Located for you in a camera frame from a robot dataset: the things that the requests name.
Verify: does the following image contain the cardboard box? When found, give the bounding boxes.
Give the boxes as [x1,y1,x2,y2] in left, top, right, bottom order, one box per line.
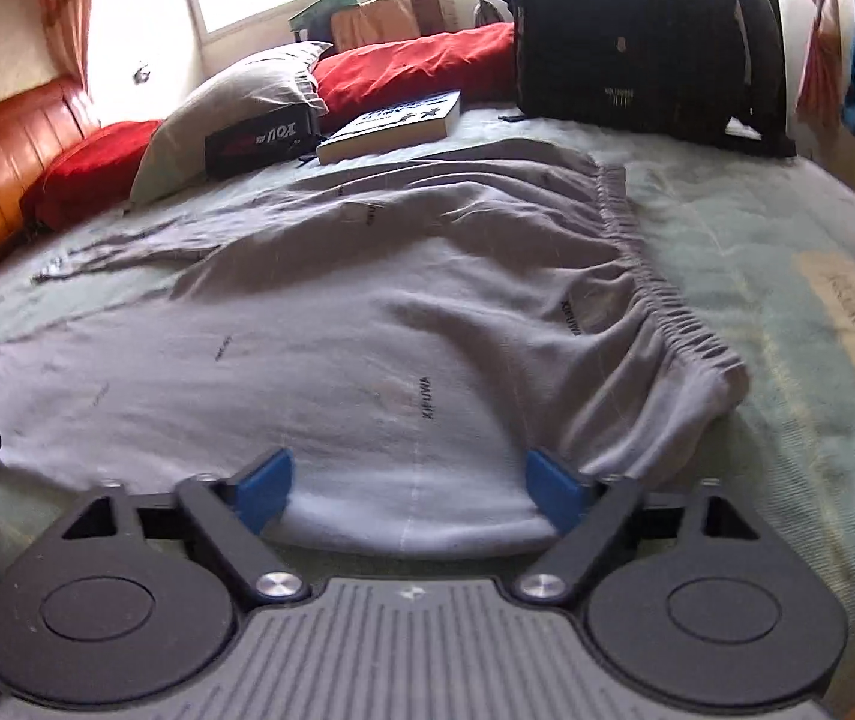
[329,0,458,52]

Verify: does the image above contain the blue white book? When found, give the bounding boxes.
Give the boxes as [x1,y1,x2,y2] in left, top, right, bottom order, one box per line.
[317,91,461,164]

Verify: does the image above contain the black pouch with red text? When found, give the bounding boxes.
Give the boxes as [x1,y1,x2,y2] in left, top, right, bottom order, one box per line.
[204,104,322,179]

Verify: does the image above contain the black backpack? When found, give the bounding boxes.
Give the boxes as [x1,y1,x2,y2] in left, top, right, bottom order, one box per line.
[509,0,797,158]

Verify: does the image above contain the green plaid bed blanket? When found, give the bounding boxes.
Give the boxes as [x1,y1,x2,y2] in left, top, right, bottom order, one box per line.
[0,107,855,713]

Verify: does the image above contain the grey long pants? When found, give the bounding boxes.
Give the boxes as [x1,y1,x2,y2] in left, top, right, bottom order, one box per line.
[0,138,749,557]

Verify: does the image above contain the grey green pillow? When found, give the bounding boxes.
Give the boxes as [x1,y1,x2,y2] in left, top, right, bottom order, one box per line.
[128,41,331,206]

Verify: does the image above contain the red quilt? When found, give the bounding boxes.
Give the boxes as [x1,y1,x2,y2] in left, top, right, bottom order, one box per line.
[20,23,515,232]

